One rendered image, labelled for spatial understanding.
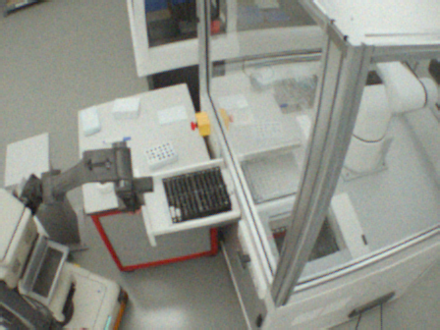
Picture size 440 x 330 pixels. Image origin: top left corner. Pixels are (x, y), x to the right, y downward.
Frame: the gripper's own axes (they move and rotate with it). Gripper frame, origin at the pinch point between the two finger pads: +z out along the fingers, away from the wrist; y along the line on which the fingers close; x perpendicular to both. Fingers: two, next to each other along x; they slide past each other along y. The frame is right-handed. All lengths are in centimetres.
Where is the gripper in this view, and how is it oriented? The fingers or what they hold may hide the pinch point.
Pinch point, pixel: (135, 212)
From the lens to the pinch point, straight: 168.0
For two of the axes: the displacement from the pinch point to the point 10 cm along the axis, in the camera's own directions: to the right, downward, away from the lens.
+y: 9.7, -2.2, 1.2
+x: -2.5, -7.8, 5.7
